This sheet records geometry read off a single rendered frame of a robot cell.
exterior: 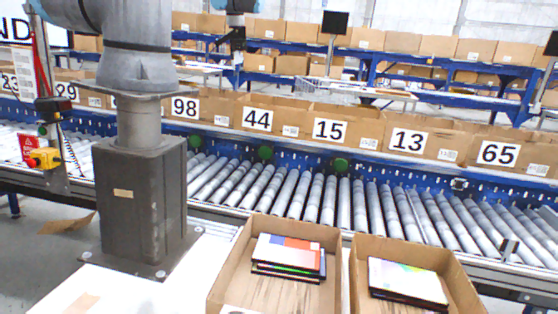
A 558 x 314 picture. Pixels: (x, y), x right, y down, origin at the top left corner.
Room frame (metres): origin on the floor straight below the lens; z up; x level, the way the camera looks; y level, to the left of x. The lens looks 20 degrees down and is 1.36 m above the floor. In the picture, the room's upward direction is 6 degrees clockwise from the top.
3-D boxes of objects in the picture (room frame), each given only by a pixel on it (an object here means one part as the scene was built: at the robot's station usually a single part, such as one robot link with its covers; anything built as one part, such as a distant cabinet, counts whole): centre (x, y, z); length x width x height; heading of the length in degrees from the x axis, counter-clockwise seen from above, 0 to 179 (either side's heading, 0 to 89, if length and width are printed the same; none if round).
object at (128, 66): (0.79, 0.35, 1.27); 0.19 x 0.19 x 0.10
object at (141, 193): (0.79, 0.36, 0.91); 0.26 x 0.26 x 0.33; 79
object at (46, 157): (1.13, 0.87, 0.84); 0.15 x 0.09 x 0.07; 80
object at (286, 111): (1.77, 0.03, 0.96); 0.39 x 0.29 x 0.17; 80
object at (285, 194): (1.29, -0.07, 0.72); 0.52 x 0.05 x 0.05; 170
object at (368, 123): (1.70, -0.36, 0.96); 0.39 x 0.29 x 0.17; 80
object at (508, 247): (0.89, -0.79, 0.78); 0.05 x 0.01 x 0.11; 80
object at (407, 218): (1.20, -0.58, 0.72); 0.52 x 0.05 x 0.05; 170
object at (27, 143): (1.18, 0.97, 0.85); 0.16 x 0.01 x 0.13; 80
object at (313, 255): (0.77, -0.06, 0.79); 0.19 x 0.14 x 0.02; 83
